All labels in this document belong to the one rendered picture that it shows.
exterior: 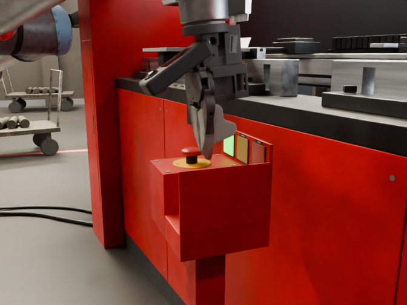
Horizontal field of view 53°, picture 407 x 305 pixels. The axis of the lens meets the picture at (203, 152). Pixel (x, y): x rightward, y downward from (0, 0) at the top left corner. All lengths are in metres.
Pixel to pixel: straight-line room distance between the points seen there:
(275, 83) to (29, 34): 0.60
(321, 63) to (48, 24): 0.81
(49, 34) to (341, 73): 0.64
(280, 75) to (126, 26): 1.12
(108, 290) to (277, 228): 1.08
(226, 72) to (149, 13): 1.48
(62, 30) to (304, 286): 0.77
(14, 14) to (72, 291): 1.35
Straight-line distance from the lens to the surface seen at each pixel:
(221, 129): 0.65
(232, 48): 0.65
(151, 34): 2.08
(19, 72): 8.75
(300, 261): 0.93
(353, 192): 0.77
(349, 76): 0.92
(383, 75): 0.86
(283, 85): 1.09
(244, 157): 0.75
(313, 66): 1.38
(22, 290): 1.99
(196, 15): 0.62
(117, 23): 2.03
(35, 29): 0.97
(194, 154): 0.75
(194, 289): 0.79
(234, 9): 1.31
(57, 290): 1.93
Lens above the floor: 0.98
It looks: 14 degrees down
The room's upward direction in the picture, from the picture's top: straight up
